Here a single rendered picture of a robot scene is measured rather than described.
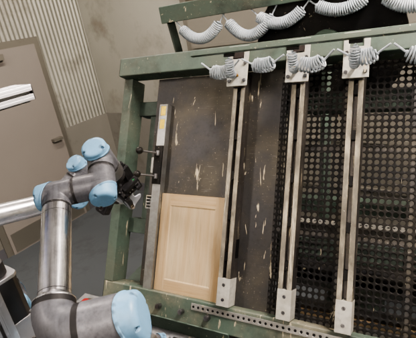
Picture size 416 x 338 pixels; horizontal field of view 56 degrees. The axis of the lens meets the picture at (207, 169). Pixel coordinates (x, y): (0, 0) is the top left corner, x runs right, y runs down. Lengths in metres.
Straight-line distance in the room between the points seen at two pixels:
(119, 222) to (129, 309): 1.34
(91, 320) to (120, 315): 0.06
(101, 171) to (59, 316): 0.40
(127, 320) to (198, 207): 1.14
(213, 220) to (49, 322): 1.13
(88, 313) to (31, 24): 4.30
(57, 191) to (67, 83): 4.04
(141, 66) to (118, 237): 0.92
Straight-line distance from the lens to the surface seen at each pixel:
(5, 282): 1.32
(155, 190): 2.06
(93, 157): 1.15
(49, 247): 1.03
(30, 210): 1.54
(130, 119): 2.23
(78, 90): 5.20
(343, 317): 1.70
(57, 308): 0.94
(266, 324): 1.81
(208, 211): 1.92
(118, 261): 2.23
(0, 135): 4.65
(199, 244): 1.94
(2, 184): 4.70
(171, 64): 2.08
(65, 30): 5.19
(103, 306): 0.90
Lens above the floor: 2.14
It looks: 22 degrees down
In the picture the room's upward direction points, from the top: 10 degrees counter-clockwise
